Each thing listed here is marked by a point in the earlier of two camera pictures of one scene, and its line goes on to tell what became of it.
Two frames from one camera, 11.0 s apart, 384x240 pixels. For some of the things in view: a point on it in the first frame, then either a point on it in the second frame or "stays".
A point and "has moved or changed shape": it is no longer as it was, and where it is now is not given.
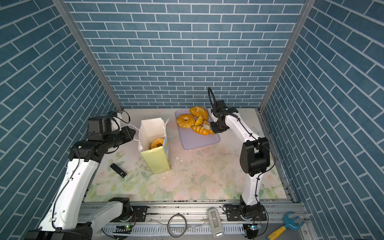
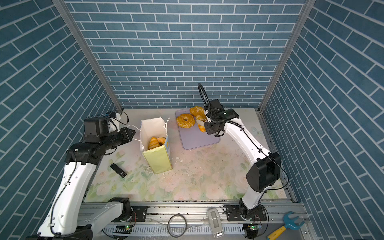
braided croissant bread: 207,129 has moved or changed shape
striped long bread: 201,130 stays
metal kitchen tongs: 209,89 → 204,97
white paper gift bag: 157,159 stays
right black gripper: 212,124 stays
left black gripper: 128,136 stays
